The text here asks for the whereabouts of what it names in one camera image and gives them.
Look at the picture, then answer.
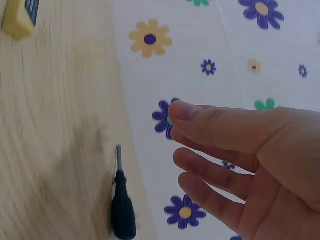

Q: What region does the person's right hand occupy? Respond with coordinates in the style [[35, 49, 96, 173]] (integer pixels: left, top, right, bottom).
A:
[[168, 99, 320, 240]]

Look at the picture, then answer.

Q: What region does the yellow block with dark inset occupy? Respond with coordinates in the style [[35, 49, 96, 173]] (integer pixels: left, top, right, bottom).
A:
[[1, 0, 41, 41]]

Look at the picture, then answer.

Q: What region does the black-handled screwdriver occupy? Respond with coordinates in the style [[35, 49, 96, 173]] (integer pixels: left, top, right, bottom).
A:
[[111, 144, 137, 240]]

